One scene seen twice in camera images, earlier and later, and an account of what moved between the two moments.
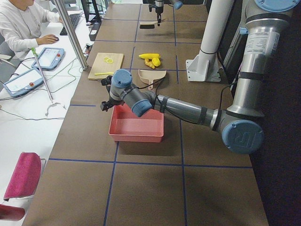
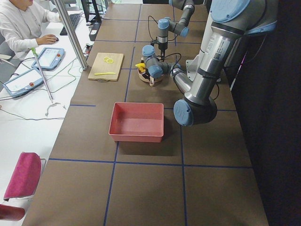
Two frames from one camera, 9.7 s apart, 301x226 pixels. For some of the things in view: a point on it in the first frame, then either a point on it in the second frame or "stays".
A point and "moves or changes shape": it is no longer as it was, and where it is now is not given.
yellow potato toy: (156, 61) moves or changes shape
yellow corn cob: (149, 55) moves or changes shape
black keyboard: (74, 18) stays
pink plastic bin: (125, 126) stays
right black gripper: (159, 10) -> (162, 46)
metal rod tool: (52, 102) stays
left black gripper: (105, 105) -> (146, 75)
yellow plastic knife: (100, 73) stays
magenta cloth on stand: (25, 179) stays
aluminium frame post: (71, 34) stays
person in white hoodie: (21, 22) stays
